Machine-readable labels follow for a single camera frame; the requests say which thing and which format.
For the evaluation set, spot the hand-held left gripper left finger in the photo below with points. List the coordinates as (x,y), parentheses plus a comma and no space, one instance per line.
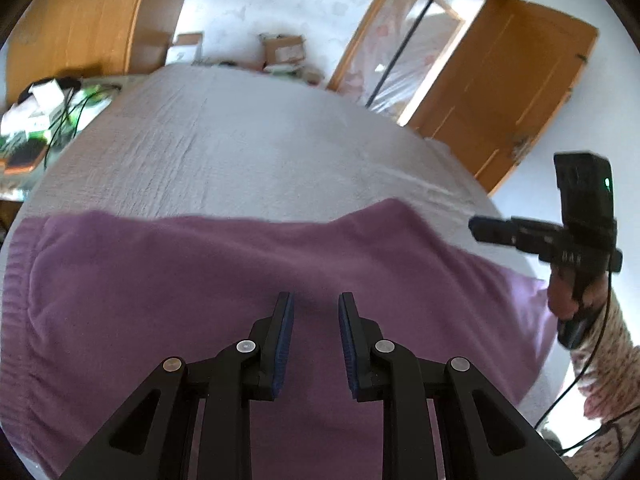
(284,340)

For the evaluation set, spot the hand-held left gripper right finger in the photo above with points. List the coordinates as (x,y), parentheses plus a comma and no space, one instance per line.
(346,345)

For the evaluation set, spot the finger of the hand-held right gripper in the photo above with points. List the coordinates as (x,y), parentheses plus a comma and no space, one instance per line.
(505,232)

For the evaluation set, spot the purple fleece garment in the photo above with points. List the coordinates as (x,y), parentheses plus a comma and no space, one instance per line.
(175,285)

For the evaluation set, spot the person's right forearm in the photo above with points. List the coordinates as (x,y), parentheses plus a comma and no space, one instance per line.
(610,360)

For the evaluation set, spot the person's right hand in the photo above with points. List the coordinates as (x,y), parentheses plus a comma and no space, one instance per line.
(560,295)

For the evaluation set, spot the wooden door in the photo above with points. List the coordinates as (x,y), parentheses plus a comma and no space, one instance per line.
(500,85)

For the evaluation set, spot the black pole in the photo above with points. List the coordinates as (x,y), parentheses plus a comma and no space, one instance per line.
(405,45)

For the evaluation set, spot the pale green packets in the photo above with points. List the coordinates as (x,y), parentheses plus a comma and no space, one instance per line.
(295,72)

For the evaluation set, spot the open cardboard box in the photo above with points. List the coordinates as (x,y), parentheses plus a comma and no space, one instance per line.
(282,50)

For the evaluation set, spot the white box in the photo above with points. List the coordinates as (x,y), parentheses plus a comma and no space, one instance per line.
(184,50)

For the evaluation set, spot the cluttered side table items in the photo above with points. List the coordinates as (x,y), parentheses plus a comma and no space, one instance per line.
(35,125)

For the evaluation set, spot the wooden wardrobe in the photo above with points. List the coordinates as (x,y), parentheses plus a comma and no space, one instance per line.
(90,20)

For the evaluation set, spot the plastic-covered doorway frame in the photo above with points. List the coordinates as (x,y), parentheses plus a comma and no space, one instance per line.
(415,35)

